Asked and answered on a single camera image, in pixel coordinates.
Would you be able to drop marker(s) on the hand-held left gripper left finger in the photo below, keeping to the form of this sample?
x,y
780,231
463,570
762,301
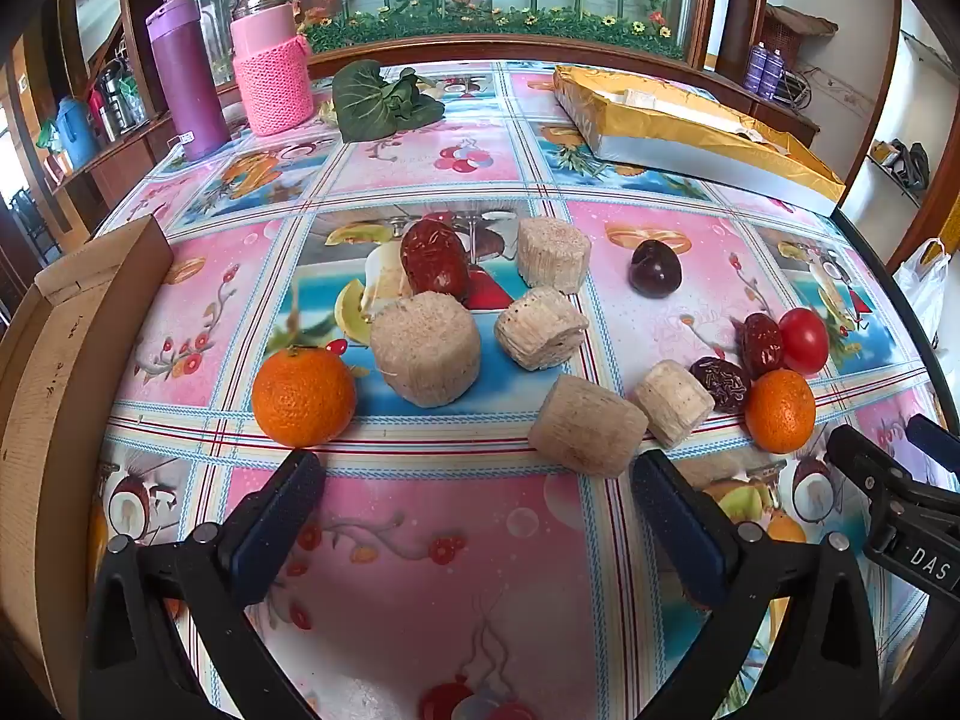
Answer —
x,y
277,525

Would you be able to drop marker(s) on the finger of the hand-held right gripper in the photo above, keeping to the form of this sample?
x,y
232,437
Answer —
x,y
934,441
900,495

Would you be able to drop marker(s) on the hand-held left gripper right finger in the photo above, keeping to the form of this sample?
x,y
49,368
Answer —
x,y
682,532

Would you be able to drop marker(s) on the orange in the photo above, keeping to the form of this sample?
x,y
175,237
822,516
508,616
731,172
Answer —
x,y
780,411
304,396

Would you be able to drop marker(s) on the red tomato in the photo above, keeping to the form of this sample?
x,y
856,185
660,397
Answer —
x,y
804,340

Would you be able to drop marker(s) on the red date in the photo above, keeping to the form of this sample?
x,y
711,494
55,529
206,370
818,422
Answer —
x,y
761,345
435,259

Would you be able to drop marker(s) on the cardboard tray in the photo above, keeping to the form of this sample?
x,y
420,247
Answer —
x,y
67,360

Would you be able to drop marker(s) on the gold box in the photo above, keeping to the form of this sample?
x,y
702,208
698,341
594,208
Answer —
x,y
675,131

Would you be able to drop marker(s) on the white plastic bag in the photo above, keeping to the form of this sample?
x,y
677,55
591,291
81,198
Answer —
x,y
922,292

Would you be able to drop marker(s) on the dark wrinkled date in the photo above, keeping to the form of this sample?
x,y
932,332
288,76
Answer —
x,y
720,384

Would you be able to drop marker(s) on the printed pink tablecloth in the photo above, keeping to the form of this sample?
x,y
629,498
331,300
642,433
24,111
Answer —
x,y
450,577

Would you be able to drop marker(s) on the dark purple plum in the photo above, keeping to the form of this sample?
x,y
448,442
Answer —
x,y
654,268

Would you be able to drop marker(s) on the small purple bottle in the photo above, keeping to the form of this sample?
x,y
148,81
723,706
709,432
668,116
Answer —
x,y
756,69
773,75

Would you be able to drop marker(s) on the wooden cabinet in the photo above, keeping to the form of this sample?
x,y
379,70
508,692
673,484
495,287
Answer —
x,y
112,157

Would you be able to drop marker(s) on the green artificial leaves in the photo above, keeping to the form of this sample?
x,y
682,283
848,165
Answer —
x,y
375,101

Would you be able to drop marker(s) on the brown wicker basket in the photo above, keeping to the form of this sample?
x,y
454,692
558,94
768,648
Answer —
x,y
795,26

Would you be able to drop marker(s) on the blue thermos jug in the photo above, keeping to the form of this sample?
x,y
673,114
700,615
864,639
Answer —
x,y
75,131

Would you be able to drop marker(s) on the pink knit-covered bottle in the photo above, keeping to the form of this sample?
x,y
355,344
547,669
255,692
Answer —
x,y
271,67

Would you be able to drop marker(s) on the steel kettle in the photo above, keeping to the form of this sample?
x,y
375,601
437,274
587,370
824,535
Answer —
x,y
112,97

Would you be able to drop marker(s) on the purple thermos bottle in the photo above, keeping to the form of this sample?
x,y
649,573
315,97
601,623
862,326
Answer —
x,y
187,75

